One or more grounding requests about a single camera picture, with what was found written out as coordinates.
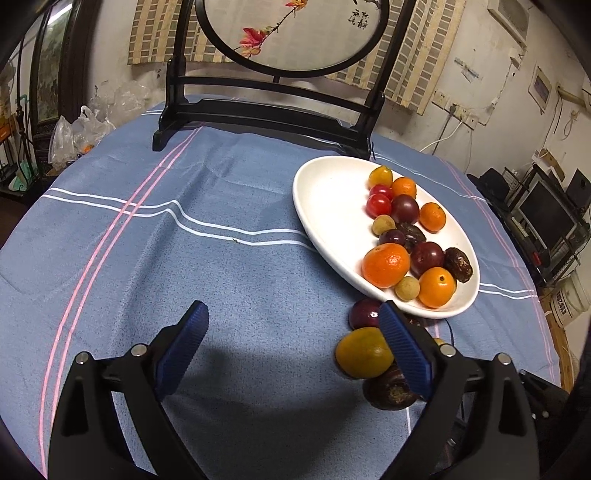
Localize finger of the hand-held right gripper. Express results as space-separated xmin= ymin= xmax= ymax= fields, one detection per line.
xmin=519 ymin=369 xmax=573 ymax=418

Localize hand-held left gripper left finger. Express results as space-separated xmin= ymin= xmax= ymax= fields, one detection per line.
xmin=48 ymin=301 xmax=208 ymax=480

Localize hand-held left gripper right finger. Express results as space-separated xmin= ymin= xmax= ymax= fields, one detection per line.
xmin=379 ymin=301 xmax=541 ymax=480

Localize dark passion fruit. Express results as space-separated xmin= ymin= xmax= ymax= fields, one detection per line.
xmin=362 ymin=362 xmax=423 ymax=411

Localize large yellow-orange oval fruit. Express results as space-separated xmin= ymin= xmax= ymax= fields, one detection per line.
xmin=335 ymin=327 xmax=394 ymax=379

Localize dark purple fruit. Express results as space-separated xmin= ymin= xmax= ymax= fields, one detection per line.
xmin=348 ymin=298 xmax=383 ymax=330

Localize yellow-brown longan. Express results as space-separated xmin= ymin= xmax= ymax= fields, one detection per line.
xmin=395 ymin=276 xmax=421 ymax=302

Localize smooth orange fruit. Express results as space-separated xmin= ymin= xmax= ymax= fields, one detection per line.
xmin=418 ymin=267 xmax=458 ymax=309

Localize large dimpled orange mandarin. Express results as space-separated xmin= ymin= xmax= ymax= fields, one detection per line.
xmin=362 ymin=243 xmax=411 ymax=289

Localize dark purple plum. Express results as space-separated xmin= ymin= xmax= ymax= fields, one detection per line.
xmin=410 ymin=241 xmax=446 ymax=280

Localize brown date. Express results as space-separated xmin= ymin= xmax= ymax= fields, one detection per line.
xmin=444 ymin=247 xmax=474 ymax=284

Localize purple passion fruit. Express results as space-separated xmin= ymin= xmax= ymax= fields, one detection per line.
xmin=390 ymin=194 xmax=421 ymax=224

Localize white oval plate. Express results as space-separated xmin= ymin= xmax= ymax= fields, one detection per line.
xmin=293 ymin=155 xmax=481 ymax=320

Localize small orange mandarin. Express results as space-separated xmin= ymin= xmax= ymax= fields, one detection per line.
xmin=392 ymin=177 xmax=418 ymax=200

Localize small yellow-orange tomato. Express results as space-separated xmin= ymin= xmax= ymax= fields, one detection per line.
xmin=368 ymin=166 xmax=394 ymax=189

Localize blue striped tablecloth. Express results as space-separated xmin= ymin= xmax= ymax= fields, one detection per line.
xmin=0 ymin=95 xmax=561 ymax=480

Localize white bucket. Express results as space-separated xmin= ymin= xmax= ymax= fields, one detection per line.
xmin=549 ymin=270 xmax=591 ymax=328

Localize dark water chestnut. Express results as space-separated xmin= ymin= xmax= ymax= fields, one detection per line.
xmin=396 ymin=222 xmax=427 ymax=252

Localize computer monitor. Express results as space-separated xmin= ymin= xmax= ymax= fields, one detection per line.
xmin=515 ymin=178 xmax=580 ymax=250

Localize black speaker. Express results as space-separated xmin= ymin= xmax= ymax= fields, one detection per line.
xmin=566 ymin=168 xmax=591 ymax=208

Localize clear plastic bags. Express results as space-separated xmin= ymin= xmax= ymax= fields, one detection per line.
xmin=48 ymin=80 xmax=153 ymax=168

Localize beige checked curtain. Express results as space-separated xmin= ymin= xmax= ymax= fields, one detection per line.
xmin=128 ymin=0 xmax=467 ymax=114

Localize dark framed painting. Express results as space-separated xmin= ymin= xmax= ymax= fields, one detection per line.
xmin=30 ymin=0 xmax=93 ymax=137

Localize round embroidered table screen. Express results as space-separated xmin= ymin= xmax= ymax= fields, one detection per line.
xmin=152 ymin=0 xmax=416 ymax=160

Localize white power cable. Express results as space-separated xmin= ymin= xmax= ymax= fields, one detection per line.
xmin=420 ymin=111 xmax=455 ymax=153

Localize white wall box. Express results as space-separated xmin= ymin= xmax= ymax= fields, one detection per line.
xmin=487 ymin=0 xmax=529 ymax=49

